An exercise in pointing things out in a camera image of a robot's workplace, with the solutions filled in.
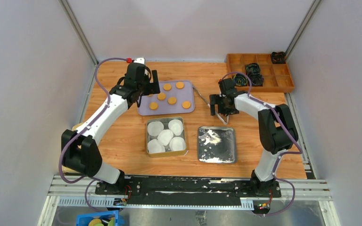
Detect orange cookie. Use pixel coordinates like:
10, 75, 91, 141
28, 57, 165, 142
175, 81, 185, 89
167, 97, 177, 105
149, 102, 158, 110
182, 101, 191, 109
163, 83, 172, 91
157, 93, 166, 101

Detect metal tongs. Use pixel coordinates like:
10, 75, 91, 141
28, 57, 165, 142
192, 85, 229, 125

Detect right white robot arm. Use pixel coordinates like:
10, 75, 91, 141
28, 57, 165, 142
209, 78, 298, 197

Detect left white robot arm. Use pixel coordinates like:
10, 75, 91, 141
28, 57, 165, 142
58, 57, 160, 194

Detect lavender tray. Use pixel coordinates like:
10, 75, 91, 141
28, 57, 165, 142
138, 80, 195, 116

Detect gold cookie tin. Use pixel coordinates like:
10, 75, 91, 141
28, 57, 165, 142
146, 117, 189, 158

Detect white paper cupcake liner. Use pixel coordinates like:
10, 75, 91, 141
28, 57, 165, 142
168, 119, 184, 136
157, 129, 174, 146
147, 121, 164, 137
169, 137, 186, 151
147, 139, 165, 154

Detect silver tin lid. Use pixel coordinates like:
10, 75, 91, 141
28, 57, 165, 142
197, 126, 237, 164

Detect wooden compartment organizer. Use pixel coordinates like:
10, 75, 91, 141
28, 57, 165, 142
226, 53, 295, 93

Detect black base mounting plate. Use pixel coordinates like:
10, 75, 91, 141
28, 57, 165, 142
95, 176, 281, 207

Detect blue plastic bin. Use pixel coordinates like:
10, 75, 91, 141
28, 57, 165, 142
75, 210, 125, 226

